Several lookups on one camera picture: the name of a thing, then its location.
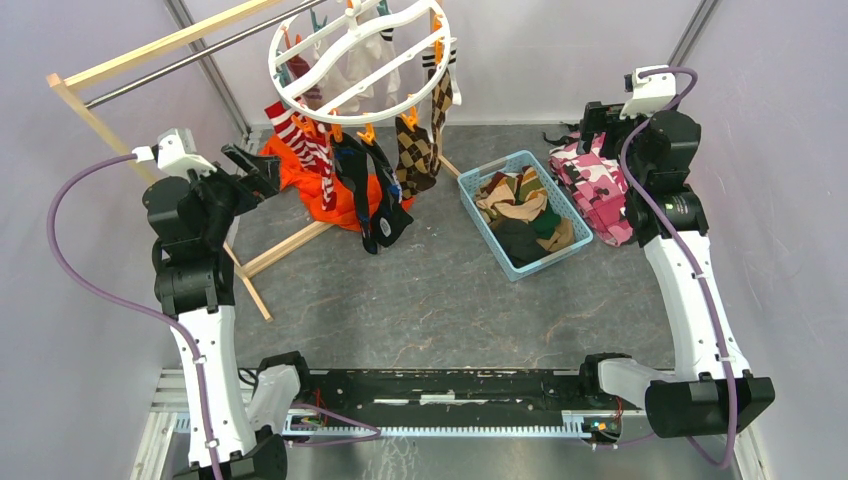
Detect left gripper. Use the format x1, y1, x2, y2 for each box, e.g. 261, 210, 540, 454
178, 142, 281, 246

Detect black grey sock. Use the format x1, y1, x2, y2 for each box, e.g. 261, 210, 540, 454
360, 140, 414, 247
332, 133, 378, 255

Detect brown argyle sock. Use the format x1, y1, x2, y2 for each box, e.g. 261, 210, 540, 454
429, 70, 453, 176
395, 116, 437, 200

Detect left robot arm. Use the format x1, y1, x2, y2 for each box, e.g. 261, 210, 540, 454
133, 136, 314, 479

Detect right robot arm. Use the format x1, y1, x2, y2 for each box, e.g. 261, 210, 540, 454
577, 101, 775, 438

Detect white round clip hanger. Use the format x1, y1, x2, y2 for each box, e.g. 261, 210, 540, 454
267, 1, 455, 126

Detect red white striped sock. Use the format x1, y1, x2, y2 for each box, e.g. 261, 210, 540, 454
264, 101, 337, 211

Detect pink camouflage trousers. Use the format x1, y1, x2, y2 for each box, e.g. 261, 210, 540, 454
543, 132, 636, 247

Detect orange cloth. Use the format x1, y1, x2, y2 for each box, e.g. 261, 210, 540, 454
262, 136, 414, 232

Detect light blue laundry basket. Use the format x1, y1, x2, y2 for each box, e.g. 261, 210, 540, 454
458, 150, 594, 281

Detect hanging white sock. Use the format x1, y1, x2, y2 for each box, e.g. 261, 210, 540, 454
345, 28, 401, 107
314, 38, 360, 114

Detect metal hanging rod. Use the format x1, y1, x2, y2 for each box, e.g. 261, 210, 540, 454
84, 0, 325, 108

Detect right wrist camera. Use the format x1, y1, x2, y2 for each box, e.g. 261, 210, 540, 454
619, 65, 677, 120

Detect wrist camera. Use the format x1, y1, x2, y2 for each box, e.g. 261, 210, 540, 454
131, 128, 218, 180
619, 65, 677, 120

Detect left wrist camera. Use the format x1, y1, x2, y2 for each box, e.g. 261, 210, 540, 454
131, 128, 218, 180

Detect wooden drying rack frame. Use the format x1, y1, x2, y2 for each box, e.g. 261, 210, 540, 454
46, 0, 462, 324

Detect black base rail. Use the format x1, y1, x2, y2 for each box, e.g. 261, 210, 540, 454
281, 369, 643, 445

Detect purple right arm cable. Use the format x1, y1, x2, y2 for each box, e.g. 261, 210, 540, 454
619, 66, 740, 472

